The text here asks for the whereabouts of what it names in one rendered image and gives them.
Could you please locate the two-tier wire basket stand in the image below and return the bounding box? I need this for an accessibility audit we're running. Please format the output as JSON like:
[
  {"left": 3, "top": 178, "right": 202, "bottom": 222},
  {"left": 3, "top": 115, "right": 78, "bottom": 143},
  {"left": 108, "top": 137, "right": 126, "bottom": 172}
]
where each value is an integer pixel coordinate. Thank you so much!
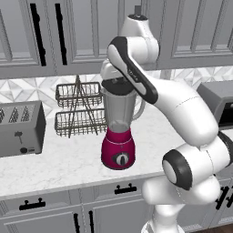
[{"left": 54, "top": 75, "right": 108, "bottom": 139}]

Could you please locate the grey drawer front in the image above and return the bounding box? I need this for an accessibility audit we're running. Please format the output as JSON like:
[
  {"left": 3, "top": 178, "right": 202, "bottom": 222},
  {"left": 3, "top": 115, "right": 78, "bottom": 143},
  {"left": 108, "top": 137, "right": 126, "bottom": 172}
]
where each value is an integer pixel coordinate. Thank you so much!
[
  {"left": 81, "top": 177, "right": 149, "bottom": 205},
  {"left": 0, "top": 188, "right": 73, "bottom": 218}
]

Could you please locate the grey toaster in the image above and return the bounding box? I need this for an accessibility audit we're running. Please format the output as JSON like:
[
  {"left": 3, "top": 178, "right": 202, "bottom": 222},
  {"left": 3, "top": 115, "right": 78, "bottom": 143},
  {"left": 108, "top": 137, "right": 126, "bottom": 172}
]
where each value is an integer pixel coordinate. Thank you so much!
[{"left": 0, "top": 100, "right": 47, "bottom": 158}]

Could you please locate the grey base cupboard door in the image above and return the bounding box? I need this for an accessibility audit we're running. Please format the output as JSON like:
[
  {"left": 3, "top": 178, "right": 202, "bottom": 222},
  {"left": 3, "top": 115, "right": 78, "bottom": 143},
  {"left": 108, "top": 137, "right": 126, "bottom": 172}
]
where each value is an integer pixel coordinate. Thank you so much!
[
  {"left": 0, "top": 208, "right": 84, "bottom": 233},
  {"left": 177, "top": 177, "right": 226, "bottom": 231},
  {"left": 83, "top": 198, "right": 157, "bottom": 233}
]

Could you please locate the long black cupboard handle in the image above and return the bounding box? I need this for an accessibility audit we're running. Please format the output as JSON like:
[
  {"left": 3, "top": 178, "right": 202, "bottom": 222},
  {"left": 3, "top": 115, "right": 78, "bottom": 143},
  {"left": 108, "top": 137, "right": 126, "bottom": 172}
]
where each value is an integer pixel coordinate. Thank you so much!
[
  {"left": 54, "top": 3, "right": 68, "bottom": 66},
  {"left": 29, "top": 3, "right": 47, "bottom": 67}
]

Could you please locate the red blender with glass jar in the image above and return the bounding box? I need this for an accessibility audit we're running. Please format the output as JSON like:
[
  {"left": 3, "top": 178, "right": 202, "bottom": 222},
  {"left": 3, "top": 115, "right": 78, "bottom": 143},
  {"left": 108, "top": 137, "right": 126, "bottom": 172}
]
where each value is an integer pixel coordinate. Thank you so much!
[{"left": 100, "top": 87, "right": 147, "bottom": 171}]

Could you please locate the grey microwave oven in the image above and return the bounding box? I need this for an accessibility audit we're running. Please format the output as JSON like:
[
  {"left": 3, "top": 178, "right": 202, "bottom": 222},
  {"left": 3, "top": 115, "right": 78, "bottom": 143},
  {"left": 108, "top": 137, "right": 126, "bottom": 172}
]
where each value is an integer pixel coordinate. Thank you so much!
[{"left": 196, "top": 79, "right": 233, "bottom": 130}]

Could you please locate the grey wall cupboard door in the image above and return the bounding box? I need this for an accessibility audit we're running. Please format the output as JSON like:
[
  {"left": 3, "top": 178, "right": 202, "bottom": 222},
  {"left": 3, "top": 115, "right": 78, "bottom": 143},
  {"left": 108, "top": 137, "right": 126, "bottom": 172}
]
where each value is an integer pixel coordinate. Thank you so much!
[
  {"left": 156, "top": 0, "right": 233, "bottom": 71},
  {"left": 0, "top": 0, "right": 57, "bottom": 79},
  {"left": 56, "top": 0, "right": 123, "bottom": 76}
]

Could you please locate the black drawer handle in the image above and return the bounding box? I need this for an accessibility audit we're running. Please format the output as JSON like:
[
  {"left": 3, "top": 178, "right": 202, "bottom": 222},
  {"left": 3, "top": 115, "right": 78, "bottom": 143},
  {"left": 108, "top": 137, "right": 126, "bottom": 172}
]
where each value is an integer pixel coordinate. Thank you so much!
[
  {"left": 18, "top": 198, "right": 46, "bottom": 211},
  {"left": 114, "top": 182, "right": 137, "bottom": 196}
]

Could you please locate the black base cupboard handle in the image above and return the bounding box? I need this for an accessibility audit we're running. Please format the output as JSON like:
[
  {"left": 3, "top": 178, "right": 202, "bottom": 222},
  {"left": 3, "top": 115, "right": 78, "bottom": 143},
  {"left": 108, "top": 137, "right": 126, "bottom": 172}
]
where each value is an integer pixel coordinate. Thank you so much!
[
  {"left": 73, "top": 212, "right": 81, "bottom": 233},
  {"left": 225, "top": 193, "right": 233, "bottom": 209},
  {"left": 87, "top": 210, "right": 96, "bottom": 233},
  {"left": 215, "top": 185, "right": 229, "bottom": 210}
]

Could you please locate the black blender lid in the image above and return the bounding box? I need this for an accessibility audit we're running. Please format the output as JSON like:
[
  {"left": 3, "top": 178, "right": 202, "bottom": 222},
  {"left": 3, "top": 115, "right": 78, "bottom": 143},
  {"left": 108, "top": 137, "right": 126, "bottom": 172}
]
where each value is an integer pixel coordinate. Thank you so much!
[{"left": 101, "top": 76, "right": 137, "bottom": 96}]

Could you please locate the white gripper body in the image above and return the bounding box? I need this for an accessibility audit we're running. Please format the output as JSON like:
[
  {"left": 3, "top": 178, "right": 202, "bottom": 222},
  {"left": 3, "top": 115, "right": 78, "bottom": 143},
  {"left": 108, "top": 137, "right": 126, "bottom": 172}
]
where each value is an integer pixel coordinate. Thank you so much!
[{"left": 100, "top": 58, "right": 127, "bottom": 83}]

